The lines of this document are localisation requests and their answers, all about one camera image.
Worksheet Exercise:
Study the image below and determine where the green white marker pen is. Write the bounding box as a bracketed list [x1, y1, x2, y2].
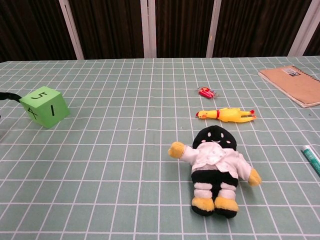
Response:
[300, 144, 320, 179]

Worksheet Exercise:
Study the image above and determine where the white partition frame post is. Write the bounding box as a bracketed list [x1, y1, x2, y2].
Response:
[139, 0, 157, 59]
[205, 0, 224, 59]
[287, 0, 320, 57]
[58, 0, 85, 61]

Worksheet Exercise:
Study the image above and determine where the small red wrapped toy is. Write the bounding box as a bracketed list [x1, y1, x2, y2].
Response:
[198, 86, 218, 99]

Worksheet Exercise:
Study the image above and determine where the black plush doll white jacket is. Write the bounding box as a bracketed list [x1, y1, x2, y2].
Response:
[167, 124, 263, 220]

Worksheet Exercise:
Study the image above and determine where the yellow rubber chicken toy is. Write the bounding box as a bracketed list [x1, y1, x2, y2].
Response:
[195, 107, 257, 124]

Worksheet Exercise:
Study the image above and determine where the brown spiral notebook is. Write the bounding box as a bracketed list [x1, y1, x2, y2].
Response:
[257, 64, 320, 109]

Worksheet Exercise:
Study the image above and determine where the dark pleated curtain panel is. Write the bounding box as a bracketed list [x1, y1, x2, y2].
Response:
[303, 23, 320, 57]
[155, 0, 216, 59]
[0, 0, 77, 62]
[212, 0, 313, 58]
[68, 0, 145, 60]

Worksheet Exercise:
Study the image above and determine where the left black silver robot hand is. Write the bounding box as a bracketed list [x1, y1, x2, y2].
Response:
[0, 91, 22, 104]

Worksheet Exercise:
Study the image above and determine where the green gridded cutting mat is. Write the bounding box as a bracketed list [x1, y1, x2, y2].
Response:
[0, 56, 320, 240]

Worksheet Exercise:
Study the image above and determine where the green cube with black numbers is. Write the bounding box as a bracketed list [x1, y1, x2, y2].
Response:
[19, 85, 71, 130]

